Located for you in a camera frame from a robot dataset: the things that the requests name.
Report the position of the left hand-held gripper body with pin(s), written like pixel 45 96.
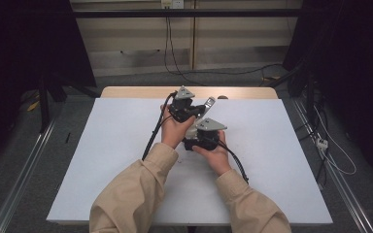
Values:
pixel 183 108

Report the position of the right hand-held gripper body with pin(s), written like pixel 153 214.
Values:
pixel 209 129

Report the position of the clear plastic jar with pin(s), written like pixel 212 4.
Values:
pixel 195 127

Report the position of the person's left hand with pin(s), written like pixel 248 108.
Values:
pixel 175 131

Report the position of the person's right hand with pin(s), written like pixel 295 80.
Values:
pixel 217 158

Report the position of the wooden table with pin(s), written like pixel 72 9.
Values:
pixel 136 92

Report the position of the white table board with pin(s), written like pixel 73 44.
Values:
pixel 272 161

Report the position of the black horizontal metal bar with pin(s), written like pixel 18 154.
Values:
pixel 187 13

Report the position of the white power strip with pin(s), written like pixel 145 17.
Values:
pixel 322 144

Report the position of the small black floor object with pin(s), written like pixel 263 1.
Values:
pixel 68 137

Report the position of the black metal stand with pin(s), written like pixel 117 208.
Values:
pixel 45 103

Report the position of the yellow floor tape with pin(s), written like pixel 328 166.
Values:
pixel 33 106

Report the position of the black curtain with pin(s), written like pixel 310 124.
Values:
pixel 349 48
pixel 29 42

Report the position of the white wall socket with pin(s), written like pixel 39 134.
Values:
pixel 172 3

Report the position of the aluminium floor rail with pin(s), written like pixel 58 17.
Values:
pixel 336 181
pixel 22 178

